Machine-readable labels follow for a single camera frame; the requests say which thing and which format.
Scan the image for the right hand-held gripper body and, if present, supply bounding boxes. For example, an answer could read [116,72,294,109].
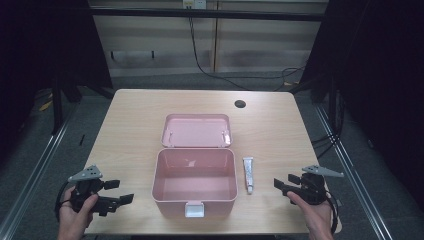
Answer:
[293,164,345,206]

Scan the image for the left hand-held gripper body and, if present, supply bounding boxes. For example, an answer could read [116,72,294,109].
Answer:
[67,164,120,217]

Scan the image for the person's right hand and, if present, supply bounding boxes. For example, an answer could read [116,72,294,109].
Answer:
[286,191,335,240]

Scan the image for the person's left hand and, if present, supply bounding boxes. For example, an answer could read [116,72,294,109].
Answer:
[57,186,100,240]

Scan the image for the white ointment tube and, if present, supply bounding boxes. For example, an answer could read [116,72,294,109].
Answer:
[242,156,255,196]

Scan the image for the pink plastic storage box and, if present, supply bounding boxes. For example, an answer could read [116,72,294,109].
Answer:
[151,113,239,220]

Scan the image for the black metal stand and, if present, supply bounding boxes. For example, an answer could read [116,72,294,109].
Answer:
[50,78,65,136]

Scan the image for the yellow floor strip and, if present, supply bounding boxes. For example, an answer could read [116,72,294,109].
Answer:
[38,93,55,113]

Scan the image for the dark curtain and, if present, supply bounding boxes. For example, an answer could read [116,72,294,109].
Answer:
[299,0,424,214]
[0,0,114,161]

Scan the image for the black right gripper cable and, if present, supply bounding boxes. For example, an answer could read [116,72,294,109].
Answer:
[324,191,340,235]

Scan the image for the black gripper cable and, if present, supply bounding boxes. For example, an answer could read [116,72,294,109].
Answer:
[324,191,340,235]
[54,180,75,223]

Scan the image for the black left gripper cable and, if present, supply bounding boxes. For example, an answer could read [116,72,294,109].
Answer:
[54,180,75,223]

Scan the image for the aluminium floor rail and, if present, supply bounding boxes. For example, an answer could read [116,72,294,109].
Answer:
[312,102,394,240]
[0,106,80,240]

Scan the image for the black floor cables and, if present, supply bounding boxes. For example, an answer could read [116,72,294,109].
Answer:
[310,89,346,160]

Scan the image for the black hanging wall cable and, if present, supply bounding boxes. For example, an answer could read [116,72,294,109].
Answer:
[187,16,307,92]

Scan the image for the black horizontal frame bar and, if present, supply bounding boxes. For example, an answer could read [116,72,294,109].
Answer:
[89,7,327,23]

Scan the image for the white wall socket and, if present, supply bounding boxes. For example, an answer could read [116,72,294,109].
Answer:
[182,0,208,10]

